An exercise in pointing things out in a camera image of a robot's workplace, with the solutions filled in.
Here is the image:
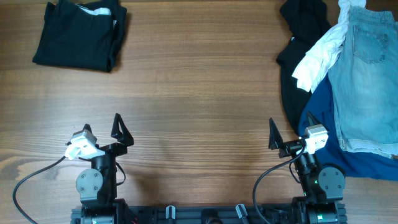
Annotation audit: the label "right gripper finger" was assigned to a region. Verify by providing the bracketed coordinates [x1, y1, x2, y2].
[307, 111, 320, 126]
[269, 118, 284, 150]

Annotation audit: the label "light blue denim shorts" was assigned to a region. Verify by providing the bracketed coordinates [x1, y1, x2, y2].
[328, 7, 397, 159]

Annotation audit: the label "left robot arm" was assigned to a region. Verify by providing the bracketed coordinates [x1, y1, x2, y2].
[65, 113, 138, 224]

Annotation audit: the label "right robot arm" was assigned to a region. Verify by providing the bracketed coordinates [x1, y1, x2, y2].
[261, 112, 348, 224]

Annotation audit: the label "dark blue shirt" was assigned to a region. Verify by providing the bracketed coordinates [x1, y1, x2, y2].
[298, 77, 397, 181]

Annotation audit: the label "white crumpled shirt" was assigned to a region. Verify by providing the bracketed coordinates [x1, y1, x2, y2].
[292, 0, 366, 93]

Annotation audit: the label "folded black garment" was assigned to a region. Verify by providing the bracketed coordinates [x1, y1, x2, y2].
[32, 0, 127, 72]

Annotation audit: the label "black crumpled garment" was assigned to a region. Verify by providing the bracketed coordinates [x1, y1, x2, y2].
[276, 0, 331, 134]

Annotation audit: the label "right black cable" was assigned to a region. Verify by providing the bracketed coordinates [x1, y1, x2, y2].
[252, 146, 307, 224]

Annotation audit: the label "black cable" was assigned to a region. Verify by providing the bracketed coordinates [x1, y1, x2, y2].
[12, 155, 68, 224]
[252, 146, 307, 224]

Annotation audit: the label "black mounting rail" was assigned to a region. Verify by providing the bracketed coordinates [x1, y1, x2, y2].
[70, 203, 348, 224]

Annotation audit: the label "left black cable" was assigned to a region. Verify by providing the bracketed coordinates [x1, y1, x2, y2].
[12, 155, 68, 224]

